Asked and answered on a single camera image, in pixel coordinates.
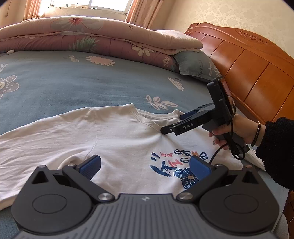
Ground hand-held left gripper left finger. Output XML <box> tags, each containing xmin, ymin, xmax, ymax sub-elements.
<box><xmin>30</xmin><ymin>155</ymin><xmax>115</xmax><ymax>204</ymax></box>

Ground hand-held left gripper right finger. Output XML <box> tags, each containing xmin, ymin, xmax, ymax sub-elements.
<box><xmin>176</xmin><ymin>156</ymin><xmax>263</xmax><ymax>204</ymax></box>

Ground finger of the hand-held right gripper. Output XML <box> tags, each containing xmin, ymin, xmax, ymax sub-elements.
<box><xmin>179</xmin><ymin>103</ymin><xmax>215</xmax><ymax>120</ymax></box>
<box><xmin>160</xmin><ymin>125</ymin><xmax>177</xmax><ymax>135</ymax></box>

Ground white printed sweatshirt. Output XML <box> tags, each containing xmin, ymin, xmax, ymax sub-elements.
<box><xmin>0</xmin><ymin>103</ymin><xmax>267</xmax><ymax>211</ymax></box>

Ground person's right hand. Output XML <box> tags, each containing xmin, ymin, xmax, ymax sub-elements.
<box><xmin>209</xmin><ymin>114</ymin><xmax>267</xmax><ymax>148</ymax></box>

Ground wooden headboard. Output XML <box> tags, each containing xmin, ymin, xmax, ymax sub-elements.
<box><xmin>184</xmin><ymin>22</ymin><xmax>294</xmax><ymax>126</ymax></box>

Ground grey-green flower pillow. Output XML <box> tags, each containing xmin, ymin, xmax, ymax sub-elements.
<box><xmin>173</xmin><ymin>51</ymin><xmax>222</xmax><ymax>83</ymax></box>

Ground folded pink floral quilt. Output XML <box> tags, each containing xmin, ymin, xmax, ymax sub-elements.
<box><xmin>0</xmin><ymin>15</ymin><xmax>204</xmax><ymax>73</ymax></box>

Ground window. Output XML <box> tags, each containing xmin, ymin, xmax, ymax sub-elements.
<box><xmin>40</xmin><ymin>0</ymin><xmax>134</xmax><ymax>13</ymax></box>

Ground dark bead bracelet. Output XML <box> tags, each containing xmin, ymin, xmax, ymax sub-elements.
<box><xmin>251</xmin><ymin>121</ymin><xmax>262</xmax><ymax>147</ymax></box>

